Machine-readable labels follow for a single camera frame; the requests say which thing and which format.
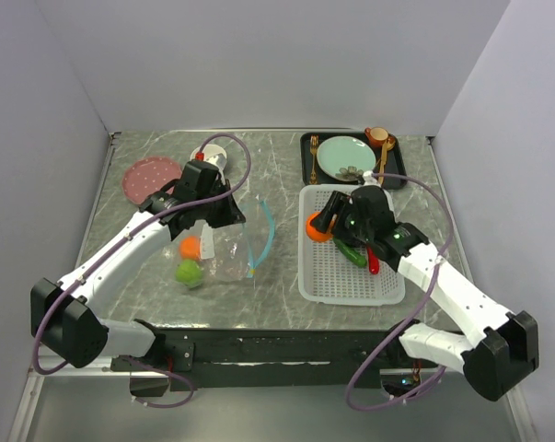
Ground red toy chili pepper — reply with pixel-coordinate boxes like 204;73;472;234
366;247;380;275

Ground orange toy tangerine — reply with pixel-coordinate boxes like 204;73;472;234
306;212;333;243
178;236;201;261

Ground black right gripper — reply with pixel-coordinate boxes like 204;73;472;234
309;191;373;246

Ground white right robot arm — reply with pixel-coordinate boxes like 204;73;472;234
306;185;539;401

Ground wooden spoon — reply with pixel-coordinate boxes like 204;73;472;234
380;135;396;157

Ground mint green plate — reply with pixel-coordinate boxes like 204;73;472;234
317;135;376;182

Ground clear zip top bag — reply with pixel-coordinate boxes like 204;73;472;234
175;197;276;289

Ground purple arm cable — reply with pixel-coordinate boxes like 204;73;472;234
344;170;455;411
31;133;252;410

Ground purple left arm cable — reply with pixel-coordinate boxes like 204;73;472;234
31;133;252;410

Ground floral paper bowl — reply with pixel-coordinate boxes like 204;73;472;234
189;144;227;173

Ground white plastic mesh basket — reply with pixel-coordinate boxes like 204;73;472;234
297;184;405;307

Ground green toy apple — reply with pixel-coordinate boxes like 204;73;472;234
175;260;202;289

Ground green toy cucumber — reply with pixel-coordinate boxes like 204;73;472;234
332;238;368;268

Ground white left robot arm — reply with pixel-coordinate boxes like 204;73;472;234
30;160;246;370

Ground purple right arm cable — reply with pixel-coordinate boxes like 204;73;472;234
344;170;455;411

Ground gold fork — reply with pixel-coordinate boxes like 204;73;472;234
309;134;319;185

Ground aluminium front rail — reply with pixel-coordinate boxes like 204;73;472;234
28;340;135;377

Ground brown ceramic cup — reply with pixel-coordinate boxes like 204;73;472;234
364;127;396;149

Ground pink dotted plate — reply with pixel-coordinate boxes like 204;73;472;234
121;157;182;205

